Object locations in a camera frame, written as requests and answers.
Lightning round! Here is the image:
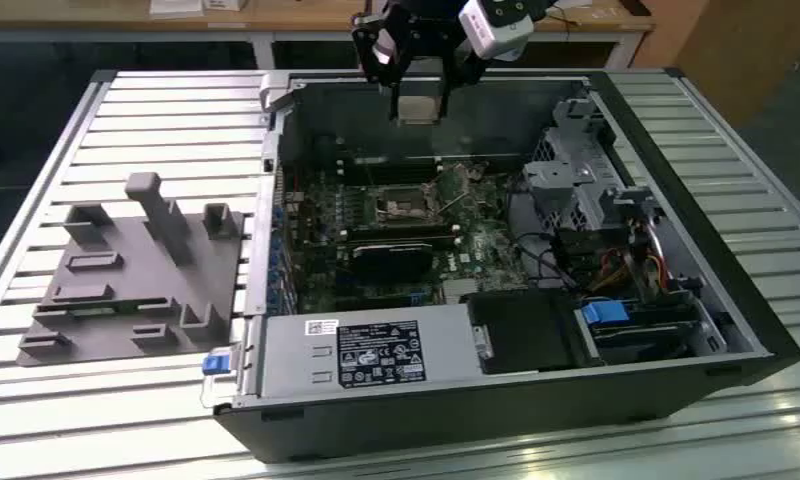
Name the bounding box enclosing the silver CPU plate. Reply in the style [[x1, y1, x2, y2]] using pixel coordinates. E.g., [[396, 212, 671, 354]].
[[399, 95, 440, 126]]

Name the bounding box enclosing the black data cable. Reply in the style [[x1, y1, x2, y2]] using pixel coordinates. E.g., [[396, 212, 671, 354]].
[[511, 230, 583, 292]]

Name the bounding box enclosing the metal disk bay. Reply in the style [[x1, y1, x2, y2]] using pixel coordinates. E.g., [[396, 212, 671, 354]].
[[572, 289, 732, 369]]

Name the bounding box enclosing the black drive bay cover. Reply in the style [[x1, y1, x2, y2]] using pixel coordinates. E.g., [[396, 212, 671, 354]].
[[463, 289, 585, 376]]

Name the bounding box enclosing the blue power supply latch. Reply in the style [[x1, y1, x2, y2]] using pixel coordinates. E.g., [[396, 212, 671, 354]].
[[199, 346, 233, 376]]

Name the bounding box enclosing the silver power supply unit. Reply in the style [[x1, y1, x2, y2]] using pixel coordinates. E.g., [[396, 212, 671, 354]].
[[236, 302, 488, 401]]

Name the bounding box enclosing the thin wire locking lever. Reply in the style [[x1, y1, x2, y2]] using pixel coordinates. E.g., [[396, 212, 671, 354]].
[[439, 187, 473, 212]]

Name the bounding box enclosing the yellow power wire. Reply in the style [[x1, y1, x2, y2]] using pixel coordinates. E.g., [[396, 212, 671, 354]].
[[589, 257, 642, 294]]

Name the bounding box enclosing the coloured flat wire bundle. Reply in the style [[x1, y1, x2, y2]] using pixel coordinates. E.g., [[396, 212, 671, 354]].
[[639, 252, 672, 301]]

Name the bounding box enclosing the metal socket cover frame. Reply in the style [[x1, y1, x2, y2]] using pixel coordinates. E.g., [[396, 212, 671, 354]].
[[420, 175, 443, 211]]

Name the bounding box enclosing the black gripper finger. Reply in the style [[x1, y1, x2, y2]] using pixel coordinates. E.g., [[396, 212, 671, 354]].
[[349, 12, 408, 122], [436, 33, 489, 121]]

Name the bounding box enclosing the black open PC case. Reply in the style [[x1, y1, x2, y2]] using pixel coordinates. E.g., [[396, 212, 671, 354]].
[[211, 67, 800, 464]]

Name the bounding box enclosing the wooden desk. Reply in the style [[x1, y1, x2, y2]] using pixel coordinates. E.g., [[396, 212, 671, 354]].
[[0, 0, 659, 71]]

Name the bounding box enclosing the metal drive cage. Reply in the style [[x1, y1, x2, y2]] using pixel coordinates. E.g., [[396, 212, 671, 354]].
[[523, 97, 662, 234]]

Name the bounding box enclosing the wooden cabinet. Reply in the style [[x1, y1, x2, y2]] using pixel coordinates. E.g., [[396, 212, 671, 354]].
[[630, 0, 800, 129]]

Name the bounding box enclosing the CPU socket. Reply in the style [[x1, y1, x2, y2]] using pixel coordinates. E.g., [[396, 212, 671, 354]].
[[371, 184, 437, 227]]

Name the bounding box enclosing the black graphics card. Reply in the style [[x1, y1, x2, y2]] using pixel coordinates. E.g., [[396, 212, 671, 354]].
[[347, 240, 436, 295]]

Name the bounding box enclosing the green motherboard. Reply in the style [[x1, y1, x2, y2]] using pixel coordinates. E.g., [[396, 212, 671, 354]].
[[280, 158, 533, 314]]

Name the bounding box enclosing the silver chipset heatsink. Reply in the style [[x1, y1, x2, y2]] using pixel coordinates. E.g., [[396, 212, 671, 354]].
[[443, 279, 479, 301]]

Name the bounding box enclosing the grey plastic parts rack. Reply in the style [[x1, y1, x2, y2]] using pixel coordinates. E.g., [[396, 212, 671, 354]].
[[13, 171, 253, 369]]

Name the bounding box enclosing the blue disk carrier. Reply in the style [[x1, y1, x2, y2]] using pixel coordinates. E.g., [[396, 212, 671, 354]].
[[583, 298, 632, 329]]

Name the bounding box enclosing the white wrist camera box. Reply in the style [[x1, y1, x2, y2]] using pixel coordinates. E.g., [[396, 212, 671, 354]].
[[457, 0, 536, 64]]

